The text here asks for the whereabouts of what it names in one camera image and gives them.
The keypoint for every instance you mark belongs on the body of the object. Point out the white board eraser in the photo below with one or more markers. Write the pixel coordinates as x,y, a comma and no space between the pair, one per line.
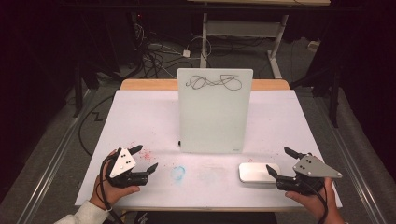
255,174

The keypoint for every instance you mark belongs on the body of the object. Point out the white scribbled whiteboard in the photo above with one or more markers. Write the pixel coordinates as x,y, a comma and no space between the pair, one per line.
214,118

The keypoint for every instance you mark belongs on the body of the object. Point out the wooden table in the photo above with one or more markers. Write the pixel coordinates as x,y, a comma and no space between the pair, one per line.
149,84

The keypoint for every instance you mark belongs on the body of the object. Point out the person's dark clothing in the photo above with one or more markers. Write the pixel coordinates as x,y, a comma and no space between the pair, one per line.
205,218

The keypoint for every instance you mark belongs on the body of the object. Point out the white paper table cover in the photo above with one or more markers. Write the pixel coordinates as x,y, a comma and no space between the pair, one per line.
143,124

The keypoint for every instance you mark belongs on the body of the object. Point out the metal floor rail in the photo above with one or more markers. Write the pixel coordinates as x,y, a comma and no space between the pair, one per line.
351,161
53,161

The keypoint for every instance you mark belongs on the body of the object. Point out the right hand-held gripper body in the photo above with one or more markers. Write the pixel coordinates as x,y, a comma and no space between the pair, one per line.
311,169

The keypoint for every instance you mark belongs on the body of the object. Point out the black metal stand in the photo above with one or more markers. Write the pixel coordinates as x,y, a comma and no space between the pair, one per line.
78,93
333,99

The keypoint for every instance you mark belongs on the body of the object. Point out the white metal desk frame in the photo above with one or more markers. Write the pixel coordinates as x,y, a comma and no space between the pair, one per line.
243,28

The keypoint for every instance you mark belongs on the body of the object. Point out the person's left hand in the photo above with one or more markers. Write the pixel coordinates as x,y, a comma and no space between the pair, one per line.
113,189

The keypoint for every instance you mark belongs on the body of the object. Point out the person's right hand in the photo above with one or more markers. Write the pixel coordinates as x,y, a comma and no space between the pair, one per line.
313,202

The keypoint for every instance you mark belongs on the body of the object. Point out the white power adapter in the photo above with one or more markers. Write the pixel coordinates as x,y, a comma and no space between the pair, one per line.
186,53

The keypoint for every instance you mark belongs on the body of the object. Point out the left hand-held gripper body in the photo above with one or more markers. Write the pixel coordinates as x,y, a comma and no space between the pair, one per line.
123,163

